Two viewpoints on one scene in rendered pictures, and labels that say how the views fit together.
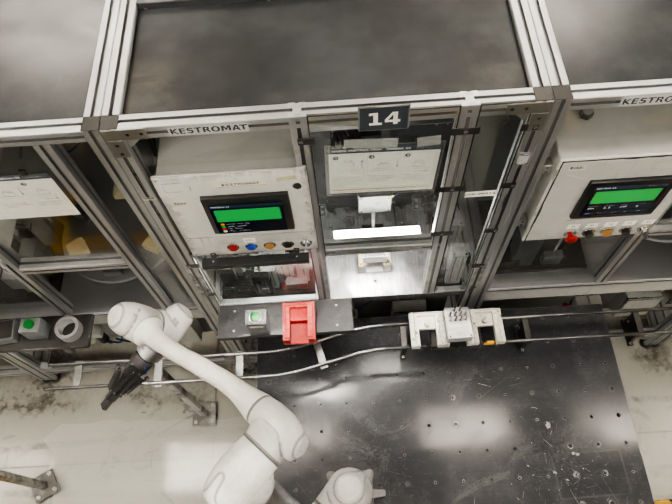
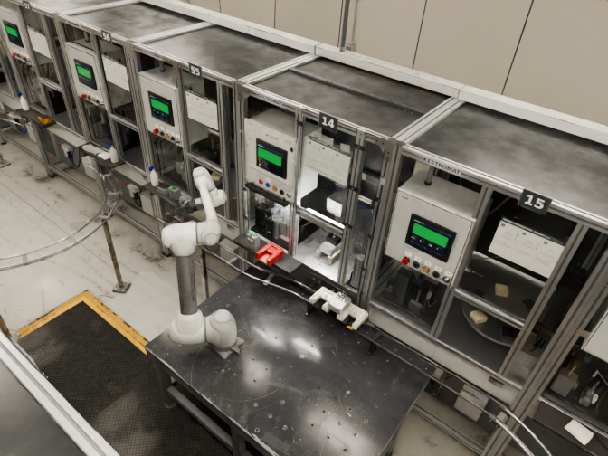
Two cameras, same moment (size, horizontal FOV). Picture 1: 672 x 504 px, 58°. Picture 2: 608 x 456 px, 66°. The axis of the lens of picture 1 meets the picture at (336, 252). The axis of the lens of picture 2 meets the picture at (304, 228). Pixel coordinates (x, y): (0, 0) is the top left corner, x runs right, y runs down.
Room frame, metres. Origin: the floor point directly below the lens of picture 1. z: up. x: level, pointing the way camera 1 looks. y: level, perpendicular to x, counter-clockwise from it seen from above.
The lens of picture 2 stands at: (-1.07, -1.35, 3.11)
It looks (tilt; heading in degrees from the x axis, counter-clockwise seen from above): 38 degrees down; 33
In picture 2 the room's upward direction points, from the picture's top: 4 degrees clockwise
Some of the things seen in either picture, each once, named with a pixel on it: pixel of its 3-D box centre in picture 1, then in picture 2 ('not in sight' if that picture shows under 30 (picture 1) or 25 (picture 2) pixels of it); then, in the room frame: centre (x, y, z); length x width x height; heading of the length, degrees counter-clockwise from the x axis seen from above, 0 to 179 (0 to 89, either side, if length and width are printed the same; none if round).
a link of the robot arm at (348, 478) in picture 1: (348, 493); (221, 327); (0.22, 0.04, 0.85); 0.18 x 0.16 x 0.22; 134
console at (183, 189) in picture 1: (243, 185); (280, 155); (1.07, 0.26, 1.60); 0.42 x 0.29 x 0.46; 88
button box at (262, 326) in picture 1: (257, 320); (253, 240); (0.87, 0.33, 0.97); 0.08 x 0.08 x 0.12; 88
